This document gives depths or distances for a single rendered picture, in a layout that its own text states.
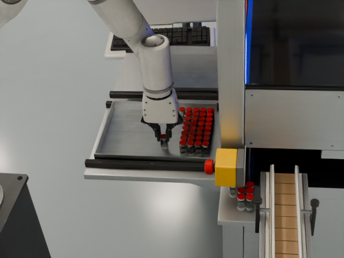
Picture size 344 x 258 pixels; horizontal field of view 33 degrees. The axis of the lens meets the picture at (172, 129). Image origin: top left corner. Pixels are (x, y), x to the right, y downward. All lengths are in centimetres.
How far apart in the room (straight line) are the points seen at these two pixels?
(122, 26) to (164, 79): 20
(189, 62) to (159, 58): 61
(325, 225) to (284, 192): 26
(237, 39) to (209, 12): 115
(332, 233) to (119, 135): 70
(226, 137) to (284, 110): 17
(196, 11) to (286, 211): 122
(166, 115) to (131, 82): 43
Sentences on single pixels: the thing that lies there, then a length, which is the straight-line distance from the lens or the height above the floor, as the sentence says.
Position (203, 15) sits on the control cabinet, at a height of 84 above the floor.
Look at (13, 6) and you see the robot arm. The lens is 130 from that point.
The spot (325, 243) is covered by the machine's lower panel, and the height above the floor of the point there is 64.
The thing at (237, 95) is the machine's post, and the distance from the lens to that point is 142.
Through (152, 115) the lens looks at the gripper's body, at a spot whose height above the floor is 102.
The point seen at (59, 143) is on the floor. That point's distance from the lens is 323.
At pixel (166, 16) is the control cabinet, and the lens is 249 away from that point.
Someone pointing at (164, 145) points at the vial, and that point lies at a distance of 172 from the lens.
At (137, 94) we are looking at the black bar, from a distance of 194.
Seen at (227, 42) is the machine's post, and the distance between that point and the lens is 133.
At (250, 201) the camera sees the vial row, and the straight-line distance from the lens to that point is 152.
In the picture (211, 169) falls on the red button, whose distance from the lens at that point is 148.
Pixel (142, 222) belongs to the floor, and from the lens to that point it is 272.
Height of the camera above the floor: 203
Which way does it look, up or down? 39 degrees down
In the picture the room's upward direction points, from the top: 5 degrees counter-clockwise
